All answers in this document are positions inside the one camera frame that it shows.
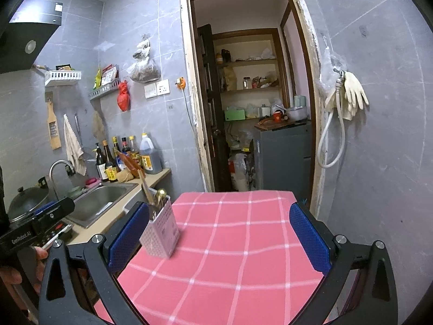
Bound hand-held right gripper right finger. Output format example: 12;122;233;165
289;201;398;325

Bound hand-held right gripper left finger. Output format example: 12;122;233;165
37;201;150;325

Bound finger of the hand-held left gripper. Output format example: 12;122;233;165
33;200;58;216
43;197;76;226

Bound white perforated utensil holder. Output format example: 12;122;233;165
139;198;180;260

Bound person's left hand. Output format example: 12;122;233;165
0;246;49;294

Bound dark wok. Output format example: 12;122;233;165
7;186;50;224

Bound black induction cooker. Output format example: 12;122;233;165
30;221;74;248

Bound steel faucet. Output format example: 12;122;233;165
49;160;76;200

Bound steel sink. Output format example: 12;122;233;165
65;181;139;229

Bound dark pump bottle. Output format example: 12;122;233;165
95;142;109;182

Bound soy sauce bottle yellow label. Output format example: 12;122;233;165
102;140;117;183

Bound beige dish towel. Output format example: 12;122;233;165
63;114;87;176

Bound orange snack bag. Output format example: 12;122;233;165
116;151;143;178

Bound pink checked tablecloth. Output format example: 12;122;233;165
93;190;360;325

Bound wooden grater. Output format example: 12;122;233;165
46;98;62;150

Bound hanging metal tool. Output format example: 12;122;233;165
74;114;83;146

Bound large dark oil jug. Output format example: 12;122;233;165
139;133;164;175

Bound clear sauce bottle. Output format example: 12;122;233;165
128;135;141;167

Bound white bag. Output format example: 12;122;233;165
228;153;254;192

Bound wooden cutting board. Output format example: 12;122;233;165
254;117;307;131

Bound steel pot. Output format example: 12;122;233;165
286;106;307;122

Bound red plastic bag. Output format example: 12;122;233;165
117;80;131;112

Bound seasoning packets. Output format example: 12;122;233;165
93;64;119;89

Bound green box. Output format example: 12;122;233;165
224;106;246;122

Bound cream rubber gloves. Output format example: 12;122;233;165
324;72;369;121

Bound dark wooden door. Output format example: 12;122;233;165
197;23;234;192

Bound clear bag of dried goods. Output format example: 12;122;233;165
127;35;161;83

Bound black range hood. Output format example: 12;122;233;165
0;0;64;74

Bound wooden shelf unit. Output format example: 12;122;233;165
213;28;289;120

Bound white hose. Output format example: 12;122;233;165
316;81;346;169

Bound grey wall rack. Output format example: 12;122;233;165
88;81;121;101

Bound white wall basket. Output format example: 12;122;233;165
44;70;83;87

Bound white cable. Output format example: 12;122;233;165
181;87;197;133

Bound wooden door frame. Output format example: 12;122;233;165
179;0;323;218

